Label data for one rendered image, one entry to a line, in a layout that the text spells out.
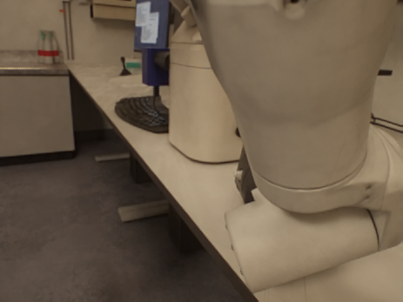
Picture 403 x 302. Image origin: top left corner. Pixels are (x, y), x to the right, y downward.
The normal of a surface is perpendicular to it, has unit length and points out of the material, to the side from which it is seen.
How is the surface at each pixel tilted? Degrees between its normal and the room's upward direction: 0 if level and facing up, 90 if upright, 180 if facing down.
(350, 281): 0
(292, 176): 125
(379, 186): 115
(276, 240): 60
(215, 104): 90
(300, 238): 68
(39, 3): 90
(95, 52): 90
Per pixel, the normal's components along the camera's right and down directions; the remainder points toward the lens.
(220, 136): 0.31, 0.29
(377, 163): 0.41, -0.37
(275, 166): -0.50, 0.73
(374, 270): 0.05, -0.95
